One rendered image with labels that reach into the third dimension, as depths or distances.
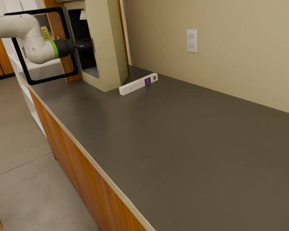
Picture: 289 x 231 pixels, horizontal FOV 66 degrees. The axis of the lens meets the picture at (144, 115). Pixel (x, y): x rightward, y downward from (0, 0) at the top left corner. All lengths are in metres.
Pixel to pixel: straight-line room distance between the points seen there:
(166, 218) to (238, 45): 0.79
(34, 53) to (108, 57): 0.36
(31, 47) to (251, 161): 1.04
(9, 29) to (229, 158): 1.01
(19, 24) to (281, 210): 1.17
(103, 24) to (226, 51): 0.61
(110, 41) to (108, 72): 0.16
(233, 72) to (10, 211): 1.91
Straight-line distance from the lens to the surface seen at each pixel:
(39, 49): 1.23
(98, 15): 1.22
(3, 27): 1.17
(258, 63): 1.05
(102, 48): 1.23
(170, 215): 0.57
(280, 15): 0.99
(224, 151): 0.75
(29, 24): 1.23
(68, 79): 1.59
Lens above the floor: 1.40
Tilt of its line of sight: 28 degrees down
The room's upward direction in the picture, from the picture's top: 7 degrees counter-clockwise
